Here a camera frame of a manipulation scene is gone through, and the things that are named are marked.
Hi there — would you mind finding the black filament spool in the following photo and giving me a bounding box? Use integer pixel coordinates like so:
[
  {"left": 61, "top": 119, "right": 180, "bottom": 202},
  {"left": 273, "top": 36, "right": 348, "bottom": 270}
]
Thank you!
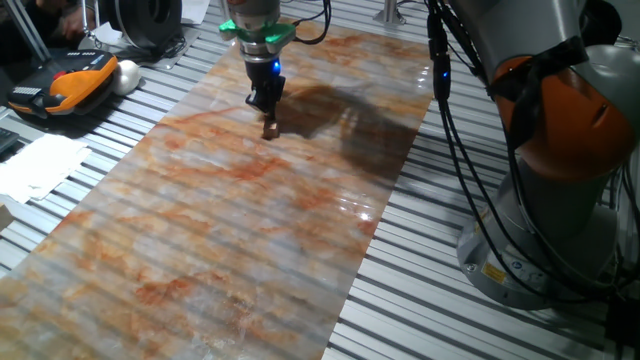
[{"left": 99, "top": 0, "right": 183, "bottom": 51}]

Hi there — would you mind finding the orange black teach pendant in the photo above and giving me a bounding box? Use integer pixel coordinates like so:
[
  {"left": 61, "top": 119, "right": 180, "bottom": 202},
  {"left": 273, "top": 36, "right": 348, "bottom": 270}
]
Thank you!
[{"left": 6, "top": 48, "right": 120, "bottom": 120}]

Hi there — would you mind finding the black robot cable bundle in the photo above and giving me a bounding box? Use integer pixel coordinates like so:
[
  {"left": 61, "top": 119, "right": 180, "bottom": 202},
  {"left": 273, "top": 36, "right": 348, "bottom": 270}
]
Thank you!
[{"left": 292, "top": 0, "right": 640, "bottom": 304}]

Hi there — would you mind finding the white paper towel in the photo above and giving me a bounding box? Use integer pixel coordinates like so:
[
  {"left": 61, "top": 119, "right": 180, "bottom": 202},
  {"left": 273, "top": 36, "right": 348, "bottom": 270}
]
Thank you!
[{"left": 0, "top": 133, "right": 93, "bottom": 205}]

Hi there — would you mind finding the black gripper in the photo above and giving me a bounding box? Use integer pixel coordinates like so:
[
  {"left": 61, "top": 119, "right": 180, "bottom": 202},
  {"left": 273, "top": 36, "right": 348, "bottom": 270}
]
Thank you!
[{"left": 244, "top": 55, "right": 287, "bottom": 126}]

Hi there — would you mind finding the thin silver metal rod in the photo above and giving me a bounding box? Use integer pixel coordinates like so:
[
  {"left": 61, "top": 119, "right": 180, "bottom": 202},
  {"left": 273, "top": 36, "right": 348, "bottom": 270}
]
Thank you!
[{"left": 79, "top": 0, "right": 122, "bottom": 52}]

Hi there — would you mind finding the white paper sheet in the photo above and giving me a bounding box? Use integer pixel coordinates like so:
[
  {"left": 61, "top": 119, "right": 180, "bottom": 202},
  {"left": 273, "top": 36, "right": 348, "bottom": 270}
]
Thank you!
[{"left": 180, "top": 0, "right": 211, "bottom": 25}]

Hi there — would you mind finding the bystander hand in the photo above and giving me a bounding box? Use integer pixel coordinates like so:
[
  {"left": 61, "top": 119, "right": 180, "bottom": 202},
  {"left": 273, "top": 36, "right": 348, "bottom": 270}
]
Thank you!
[{"left": 60, "top": 5, "right": 97, "bottom": 41}]

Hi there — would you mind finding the orange marble pattern mat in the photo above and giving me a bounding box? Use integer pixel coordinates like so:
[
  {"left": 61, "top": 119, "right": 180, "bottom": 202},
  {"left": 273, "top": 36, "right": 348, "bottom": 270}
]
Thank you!
[{"left": 0, "top": 17, "right": 434, "bottom": 360}]

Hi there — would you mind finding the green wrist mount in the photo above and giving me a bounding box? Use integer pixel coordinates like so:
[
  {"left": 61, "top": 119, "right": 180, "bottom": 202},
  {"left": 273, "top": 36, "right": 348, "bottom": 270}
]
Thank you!
[{"left": 218, "top": 18, "right": 297, "bottom": 55}]

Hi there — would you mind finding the slanted aluminium profile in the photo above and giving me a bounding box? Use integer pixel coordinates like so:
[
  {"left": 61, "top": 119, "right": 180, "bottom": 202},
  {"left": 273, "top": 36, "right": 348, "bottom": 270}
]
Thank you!
[{"left": 3, "top": 0, "right": 51, "bottom": 62}]

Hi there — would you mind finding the white computer mouse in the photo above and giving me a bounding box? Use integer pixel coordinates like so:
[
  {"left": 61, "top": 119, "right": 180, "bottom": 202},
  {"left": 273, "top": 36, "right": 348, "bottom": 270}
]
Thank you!
[{"left": 110, "top": 59, "right": 143, "bottom": 97}]

